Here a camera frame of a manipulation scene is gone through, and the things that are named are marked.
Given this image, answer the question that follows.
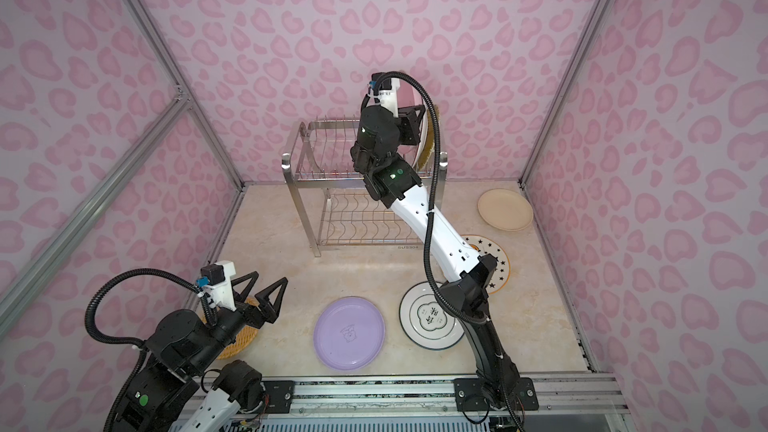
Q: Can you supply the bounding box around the black left corrugated cable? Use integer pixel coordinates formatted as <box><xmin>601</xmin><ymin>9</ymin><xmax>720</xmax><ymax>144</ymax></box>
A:
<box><xmin>83</xmin><ymin>268</ymin><xmax>208</xmax><ymax>432</ymax></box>

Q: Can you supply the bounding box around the orange rimmed star plate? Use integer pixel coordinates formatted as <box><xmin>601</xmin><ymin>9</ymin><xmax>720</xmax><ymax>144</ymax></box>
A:
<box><xmin>460</xmin><ymin>234</ymin><xmax>512</xmax><ymax>295</ymax></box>

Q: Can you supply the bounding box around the purple bear plate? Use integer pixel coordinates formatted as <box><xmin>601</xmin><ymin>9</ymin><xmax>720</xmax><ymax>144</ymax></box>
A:
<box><xmin>313</xmin><ymin>296</ymin><xmax>386</xmax><ymax>372</ymax></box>

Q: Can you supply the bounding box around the black right corrugated cable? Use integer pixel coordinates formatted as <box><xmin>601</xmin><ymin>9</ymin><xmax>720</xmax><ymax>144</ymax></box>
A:
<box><xmin>374</xmin><ymin>70</ymin><xmax>490</xmax><ymax>326</ymax></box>

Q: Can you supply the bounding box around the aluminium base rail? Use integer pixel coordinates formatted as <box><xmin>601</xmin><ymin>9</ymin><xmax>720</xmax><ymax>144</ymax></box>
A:
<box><xmin>173</xmin><ymin>371</ymin><xmax>631</xmax><ymax>432</ymax></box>

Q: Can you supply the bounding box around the white plate dark rim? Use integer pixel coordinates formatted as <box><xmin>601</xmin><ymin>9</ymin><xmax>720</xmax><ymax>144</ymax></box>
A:
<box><xmin>399</xmin><ymin>282</ymin><xmax>464</xmax><ymax>351</ymax></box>

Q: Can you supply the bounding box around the pink bear plate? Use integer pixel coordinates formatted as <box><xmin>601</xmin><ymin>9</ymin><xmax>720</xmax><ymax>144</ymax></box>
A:
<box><xmin>397</xmin><ymin>81</ymin><xmax>424</xmax><ymax>130</ymax></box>

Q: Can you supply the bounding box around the brown woven bamboo plate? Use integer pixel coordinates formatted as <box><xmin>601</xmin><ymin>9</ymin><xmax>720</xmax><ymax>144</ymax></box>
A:
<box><xmin>198</xmin><ymin>297</ymin><xmax>259</xmax><ymax>361</ymax></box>

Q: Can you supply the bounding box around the white plate orange sunburst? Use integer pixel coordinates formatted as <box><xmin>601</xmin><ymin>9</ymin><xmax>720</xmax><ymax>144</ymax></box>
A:
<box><xmin>415</xmin><ymin>105</ymin><xmax>429</xmax><ymax>169</ymax></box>

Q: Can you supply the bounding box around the green rimmed woven bamboo plate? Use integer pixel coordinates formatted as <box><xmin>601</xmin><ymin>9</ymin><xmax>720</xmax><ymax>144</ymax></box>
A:
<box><xmin>414</xmin><ymin>111</ymin><xmax>435</xmax><ymax>172</ymax></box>

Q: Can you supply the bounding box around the black corrugated cable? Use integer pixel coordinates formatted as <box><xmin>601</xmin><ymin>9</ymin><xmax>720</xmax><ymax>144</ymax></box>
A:
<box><xmin>374</xmin><ymin>70</ymin><xmax>490</xmax><ymax>326</ymax></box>
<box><xmin>83</xmin><ymin>268</ymin><xmax>208</xmax><ymax>432</ymax></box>

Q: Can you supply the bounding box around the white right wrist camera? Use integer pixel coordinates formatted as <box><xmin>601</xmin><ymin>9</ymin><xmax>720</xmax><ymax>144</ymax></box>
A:
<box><xmin>367</xmin><ymin>72</ymin><xmax>400</xmax><ymax>117</ymax></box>

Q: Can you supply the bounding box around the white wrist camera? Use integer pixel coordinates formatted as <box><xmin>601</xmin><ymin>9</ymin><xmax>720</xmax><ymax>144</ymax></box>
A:
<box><xmin>367</xmin><ymin>72</ymin><xmax>400</xmax><ymax>117</ymax></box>
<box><xmin>196</xmin><ymin>261</ymin><xmax>236</xmax><ymax>312</ymax></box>

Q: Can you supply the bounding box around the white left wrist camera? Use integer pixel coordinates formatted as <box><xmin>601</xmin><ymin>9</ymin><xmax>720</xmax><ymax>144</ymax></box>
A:
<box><xmin>196</xmin><ymin>261</ymin><xmax>236</xmax><ymax>312</ymax></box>

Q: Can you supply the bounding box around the stainless steel dish rack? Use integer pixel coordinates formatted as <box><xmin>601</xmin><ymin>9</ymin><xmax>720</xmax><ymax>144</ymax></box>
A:
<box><xmin>280</xmin><ymin>118</ymin><xmax>421</xmax><ymax>258</ymax></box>

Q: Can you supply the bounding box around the cream round plate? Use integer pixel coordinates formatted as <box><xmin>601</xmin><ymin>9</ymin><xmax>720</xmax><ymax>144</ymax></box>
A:
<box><xmin>477</xmin><ymin>188</ymin><xmax>534</xmax><ymax>232</ymax></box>

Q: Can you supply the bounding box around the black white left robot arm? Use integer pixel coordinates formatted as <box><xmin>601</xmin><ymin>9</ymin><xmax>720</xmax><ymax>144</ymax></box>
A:
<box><xmin>86</xmin><ymin>264</ymin><xmax>295</xmax><ymax>431</ymax></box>

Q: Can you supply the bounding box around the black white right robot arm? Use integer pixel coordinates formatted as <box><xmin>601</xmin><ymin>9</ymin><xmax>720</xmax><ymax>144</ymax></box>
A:
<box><xmin>350</xmin><ymin>105</ymin><xmax>520</xmax><ymax>412</ymax></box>

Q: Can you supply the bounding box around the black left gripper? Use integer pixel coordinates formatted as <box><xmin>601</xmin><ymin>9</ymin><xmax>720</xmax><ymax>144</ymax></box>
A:
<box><xmin>191</xmin><ymin>270</ymin><xmax>286</xmax><ymax>378</ymax></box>

